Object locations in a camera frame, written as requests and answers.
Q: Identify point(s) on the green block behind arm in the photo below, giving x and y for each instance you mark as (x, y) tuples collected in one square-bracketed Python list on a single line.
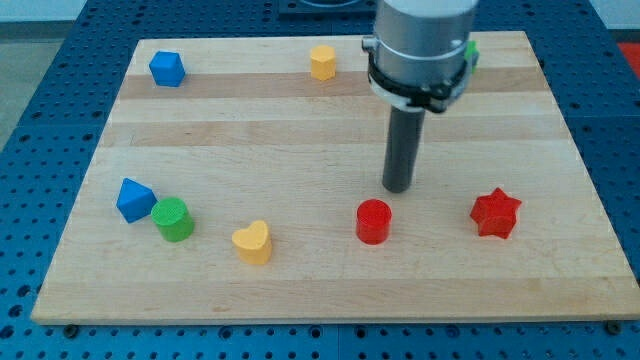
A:
[(471, 52)]

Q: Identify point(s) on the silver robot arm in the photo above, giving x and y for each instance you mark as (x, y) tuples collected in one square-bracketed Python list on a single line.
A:
[(417, 53)]

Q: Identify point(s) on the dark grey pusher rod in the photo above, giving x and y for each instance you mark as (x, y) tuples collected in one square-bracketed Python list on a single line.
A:
[(403, 139)]

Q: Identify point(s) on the green cylinder block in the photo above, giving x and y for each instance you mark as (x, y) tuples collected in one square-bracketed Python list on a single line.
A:
[(172, 219)]

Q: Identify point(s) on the red cylinder block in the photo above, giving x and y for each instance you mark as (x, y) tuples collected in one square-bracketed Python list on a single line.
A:
[(373, 221)]

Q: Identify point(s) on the blue cube block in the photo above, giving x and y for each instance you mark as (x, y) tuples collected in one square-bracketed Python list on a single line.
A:
[(167, 69)]

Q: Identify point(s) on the red star block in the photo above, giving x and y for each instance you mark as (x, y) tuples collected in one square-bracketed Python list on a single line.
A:
[(495, 214)]

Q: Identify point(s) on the yellow hexagon block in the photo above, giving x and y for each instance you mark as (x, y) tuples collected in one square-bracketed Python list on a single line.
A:
[(323, 62)]

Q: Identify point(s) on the blue triangular block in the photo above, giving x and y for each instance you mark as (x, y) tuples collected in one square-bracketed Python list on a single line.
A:
[(135, 201)]

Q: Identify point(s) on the wooden board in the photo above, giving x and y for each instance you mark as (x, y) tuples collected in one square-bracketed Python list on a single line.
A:
[(250, 135)]

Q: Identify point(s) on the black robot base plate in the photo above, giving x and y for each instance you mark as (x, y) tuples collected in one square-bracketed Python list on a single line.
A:
[(296, 8)]

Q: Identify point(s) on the yellow heart block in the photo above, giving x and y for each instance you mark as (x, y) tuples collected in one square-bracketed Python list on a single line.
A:
[(253, 244)]

